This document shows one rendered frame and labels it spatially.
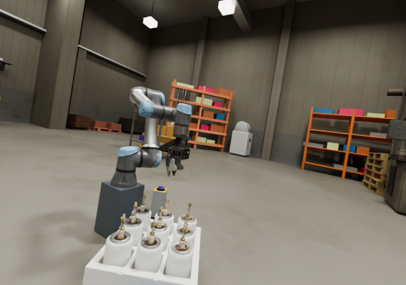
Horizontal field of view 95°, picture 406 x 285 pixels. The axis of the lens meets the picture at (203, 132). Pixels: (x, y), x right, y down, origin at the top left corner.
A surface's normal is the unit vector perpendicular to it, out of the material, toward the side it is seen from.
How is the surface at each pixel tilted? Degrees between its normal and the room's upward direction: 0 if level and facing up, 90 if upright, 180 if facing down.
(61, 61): 90
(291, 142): 90
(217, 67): 90
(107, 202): 90
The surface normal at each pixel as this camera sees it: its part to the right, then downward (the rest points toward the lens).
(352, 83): -0.48, -0.07
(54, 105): 0.86, 0.14
